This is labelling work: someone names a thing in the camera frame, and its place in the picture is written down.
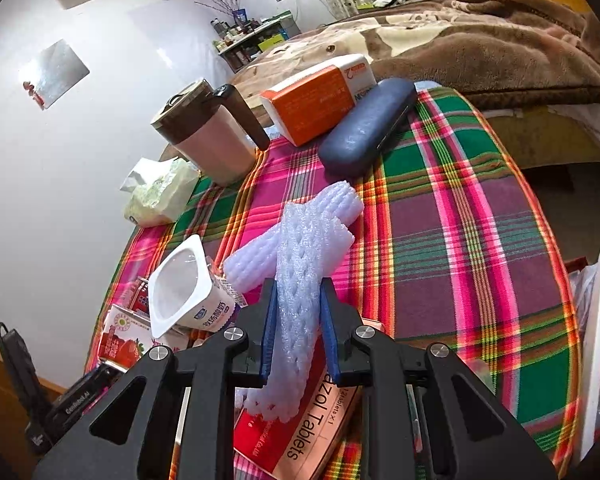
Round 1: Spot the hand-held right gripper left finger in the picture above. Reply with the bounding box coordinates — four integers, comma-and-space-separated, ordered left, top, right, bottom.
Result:
32, 276, 281, 480

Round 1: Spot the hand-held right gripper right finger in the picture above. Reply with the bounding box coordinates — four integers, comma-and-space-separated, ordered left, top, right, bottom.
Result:
319, 276, 561, 480

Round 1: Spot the white foam net sleeve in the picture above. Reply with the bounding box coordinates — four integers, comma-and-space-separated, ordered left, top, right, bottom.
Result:
242, 210, 355, 423
222, 182, 366, 306

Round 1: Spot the white yogurt cup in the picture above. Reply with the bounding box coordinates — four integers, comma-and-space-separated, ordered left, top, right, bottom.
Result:
147, 235, 238, 341

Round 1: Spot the pink tablet box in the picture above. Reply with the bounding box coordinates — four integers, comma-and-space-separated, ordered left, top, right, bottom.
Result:
232, 350, 366, 480

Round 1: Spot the red strawberry print carton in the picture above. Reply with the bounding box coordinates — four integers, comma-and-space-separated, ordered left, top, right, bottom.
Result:
97, 305, 191, 373

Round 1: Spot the plaid tablecloth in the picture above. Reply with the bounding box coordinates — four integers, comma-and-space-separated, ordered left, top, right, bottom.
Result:
97, 87, 583, 480

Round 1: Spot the pale green tissue pack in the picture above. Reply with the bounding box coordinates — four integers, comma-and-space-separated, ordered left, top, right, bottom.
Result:
121, 157, 201, 227

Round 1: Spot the brown lidded travel mug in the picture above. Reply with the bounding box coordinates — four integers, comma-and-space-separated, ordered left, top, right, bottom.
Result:
150, 79, 271, 187

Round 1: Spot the dark blue glasses case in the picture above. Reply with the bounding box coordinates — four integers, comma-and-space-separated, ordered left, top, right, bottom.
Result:
318, 78, 417, 177

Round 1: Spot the orange and white box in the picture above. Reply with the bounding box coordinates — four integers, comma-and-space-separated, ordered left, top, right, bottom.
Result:
259, 54, 378, 147

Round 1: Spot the clear bin liner bag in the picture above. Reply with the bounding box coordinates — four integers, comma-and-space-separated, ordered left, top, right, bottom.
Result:
570, 265, 600, 346

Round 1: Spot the cluttered white shelf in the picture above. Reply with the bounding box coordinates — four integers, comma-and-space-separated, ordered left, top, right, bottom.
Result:
211, 12, 301, 73

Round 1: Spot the bed mattress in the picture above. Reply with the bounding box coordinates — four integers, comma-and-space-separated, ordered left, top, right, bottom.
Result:
472, 95, 600, 171

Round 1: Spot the red hanging ornament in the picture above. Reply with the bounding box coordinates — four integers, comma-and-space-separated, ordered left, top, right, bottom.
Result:
24, 80, 48, 110

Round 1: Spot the blue vase with dried branches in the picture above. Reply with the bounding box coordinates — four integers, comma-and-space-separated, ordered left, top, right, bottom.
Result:
195, 0, 251, 26

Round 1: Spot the brown plush blanket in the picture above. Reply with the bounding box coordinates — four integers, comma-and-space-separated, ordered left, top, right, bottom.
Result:
230, 0, 600, 111

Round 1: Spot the pale pink bed sheet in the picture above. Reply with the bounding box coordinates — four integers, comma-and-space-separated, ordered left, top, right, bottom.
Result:
550, 102, 600, 151

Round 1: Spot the square wall niche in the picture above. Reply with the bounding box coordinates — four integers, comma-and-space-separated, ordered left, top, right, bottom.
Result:
17, 39, 91, 110

